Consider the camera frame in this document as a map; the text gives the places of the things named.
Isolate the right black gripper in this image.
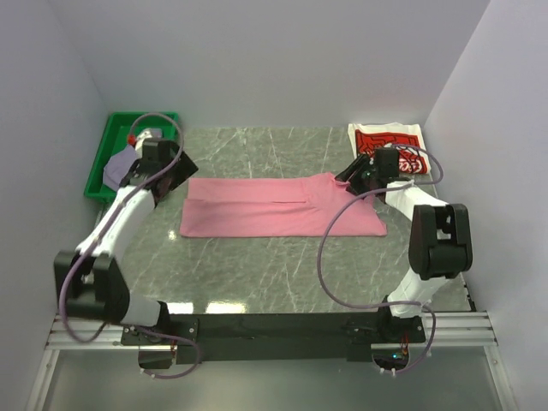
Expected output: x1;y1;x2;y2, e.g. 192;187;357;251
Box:
335;153;379;200

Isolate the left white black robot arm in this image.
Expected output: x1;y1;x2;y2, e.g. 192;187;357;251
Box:
53;138;198;344

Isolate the pink t-shirt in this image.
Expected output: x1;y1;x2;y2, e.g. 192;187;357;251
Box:
178;171;388;238

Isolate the folded red white Coca-Cola t-shirt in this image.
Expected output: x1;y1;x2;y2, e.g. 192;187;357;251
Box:
347;122;431;175

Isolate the lavender t-shirt in bin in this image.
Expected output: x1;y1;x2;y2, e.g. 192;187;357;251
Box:
103;140;145;191

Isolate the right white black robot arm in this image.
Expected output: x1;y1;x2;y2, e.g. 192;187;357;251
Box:
335;145;473;343

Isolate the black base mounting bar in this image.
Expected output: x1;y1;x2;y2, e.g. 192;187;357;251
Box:
121;308;426;367

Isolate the green plastic bin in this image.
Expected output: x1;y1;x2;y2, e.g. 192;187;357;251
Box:
84;111;178;204

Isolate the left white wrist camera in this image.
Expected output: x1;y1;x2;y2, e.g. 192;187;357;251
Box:
128;128;163;150

